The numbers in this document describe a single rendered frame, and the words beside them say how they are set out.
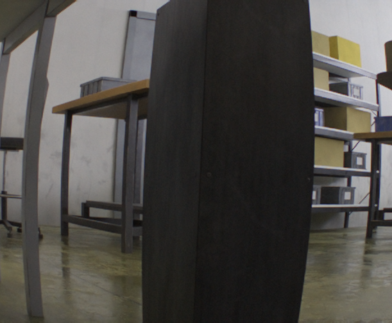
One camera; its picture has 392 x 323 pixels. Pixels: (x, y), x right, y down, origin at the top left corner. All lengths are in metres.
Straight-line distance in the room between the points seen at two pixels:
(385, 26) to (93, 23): 4.65
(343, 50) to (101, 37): 2.83
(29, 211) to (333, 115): 5.86
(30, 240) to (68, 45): 4.36
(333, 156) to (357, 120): 0.63
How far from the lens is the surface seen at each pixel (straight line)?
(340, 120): 7.07
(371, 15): 8.73
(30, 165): 1.56
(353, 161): 7.06
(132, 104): 3.73
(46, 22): 1.61
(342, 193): 6.91
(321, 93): 6.59
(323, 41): 6.91
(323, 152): 6.66
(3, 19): 1.87
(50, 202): 5.64
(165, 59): 1.38
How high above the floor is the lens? 0.36
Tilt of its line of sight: 3 degrees up
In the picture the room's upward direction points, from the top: 3 degrees clockwise
